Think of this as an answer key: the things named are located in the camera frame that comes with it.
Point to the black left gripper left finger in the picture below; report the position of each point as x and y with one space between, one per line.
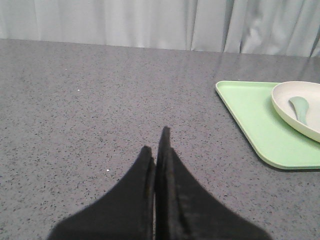
124 213

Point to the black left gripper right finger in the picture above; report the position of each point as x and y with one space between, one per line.
186 211

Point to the beige round plate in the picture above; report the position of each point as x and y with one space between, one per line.
280 96

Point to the light green serving tray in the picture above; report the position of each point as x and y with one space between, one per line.
274 141

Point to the sage green plastic spoon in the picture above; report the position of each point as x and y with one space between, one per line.
301 107

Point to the grey pleated curtain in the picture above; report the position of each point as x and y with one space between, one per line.
272 27

